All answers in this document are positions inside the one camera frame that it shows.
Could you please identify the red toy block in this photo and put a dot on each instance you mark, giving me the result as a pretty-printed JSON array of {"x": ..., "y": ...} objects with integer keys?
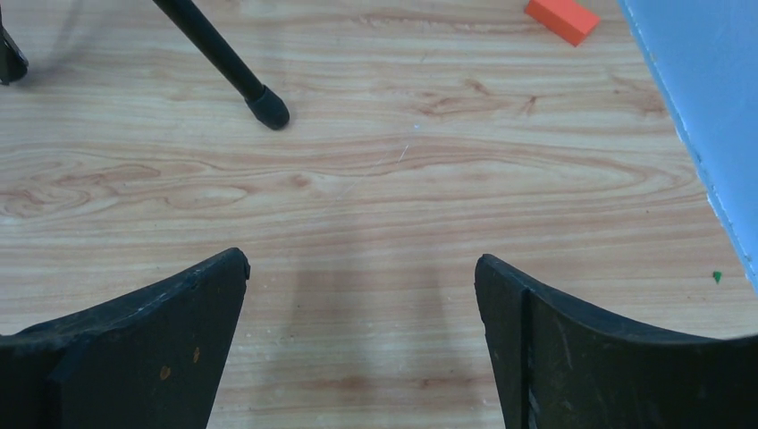
[{"x": 567, "y": 19}]

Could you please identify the black music stand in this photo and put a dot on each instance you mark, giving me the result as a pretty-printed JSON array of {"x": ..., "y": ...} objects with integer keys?
[{"x": 266, "y": 106}]

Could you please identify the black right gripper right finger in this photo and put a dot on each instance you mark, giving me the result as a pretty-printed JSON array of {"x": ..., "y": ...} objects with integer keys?
[{"x": 561, "y": 362}]

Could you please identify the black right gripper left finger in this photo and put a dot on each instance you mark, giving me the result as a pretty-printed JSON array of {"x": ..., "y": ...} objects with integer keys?
[{"x": 152, "y": 358}]

